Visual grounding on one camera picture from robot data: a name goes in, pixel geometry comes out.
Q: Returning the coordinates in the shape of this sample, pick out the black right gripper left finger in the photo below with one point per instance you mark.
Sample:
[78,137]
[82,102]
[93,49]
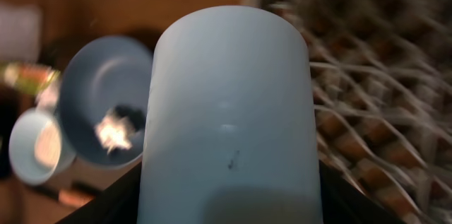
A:
[117,204]

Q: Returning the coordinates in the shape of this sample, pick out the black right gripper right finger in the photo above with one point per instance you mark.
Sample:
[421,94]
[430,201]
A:
[344,204]

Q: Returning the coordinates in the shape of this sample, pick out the white tissue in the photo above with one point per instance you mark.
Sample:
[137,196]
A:
[115,132]

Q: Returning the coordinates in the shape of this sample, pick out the light blue plastic cup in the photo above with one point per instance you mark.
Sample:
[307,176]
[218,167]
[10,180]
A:
[230,134]

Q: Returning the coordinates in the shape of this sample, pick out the grey plastic dishwasher rack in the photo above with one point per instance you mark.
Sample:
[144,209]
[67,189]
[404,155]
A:
[381,76]

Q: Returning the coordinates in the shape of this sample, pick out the orange carrot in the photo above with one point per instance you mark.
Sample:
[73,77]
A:
[74,198]

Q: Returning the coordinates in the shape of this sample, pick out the light blue bowl with rice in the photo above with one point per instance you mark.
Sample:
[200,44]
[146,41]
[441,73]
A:
[38,148]

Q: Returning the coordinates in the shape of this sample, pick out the dark blue plate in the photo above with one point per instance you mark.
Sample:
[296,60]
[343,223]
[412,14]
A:
[108,72]

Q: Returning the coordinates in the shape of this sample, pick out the green orange snack wrapper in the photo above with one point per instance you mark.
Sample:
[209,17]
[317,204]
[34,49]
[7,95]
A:
[28,78]

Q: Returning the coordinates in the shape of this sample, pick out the dark brown serving tray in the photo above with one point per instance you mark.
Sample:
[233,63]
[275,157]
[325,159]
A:
[81,176]

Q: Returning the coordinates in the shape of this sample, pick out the clear plastic bin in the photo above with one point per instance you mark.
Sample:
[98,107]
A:
[21,31]

